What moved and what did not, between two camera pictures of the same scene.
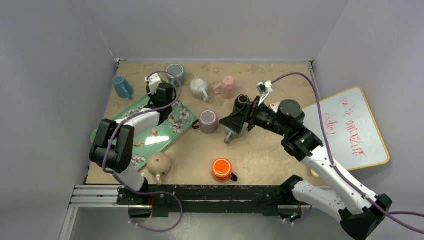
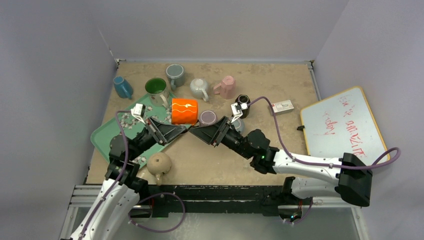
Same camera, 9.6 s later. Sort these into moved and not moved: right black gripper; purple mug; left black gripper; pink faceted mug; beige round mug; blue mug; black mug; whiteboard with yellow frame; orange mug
Moved: left black gripper; orange mug; right black gripper
Not moved: beige round mug; pink faceted mug; black mug; purple mug; whiteboard with yellow frame; blue mug
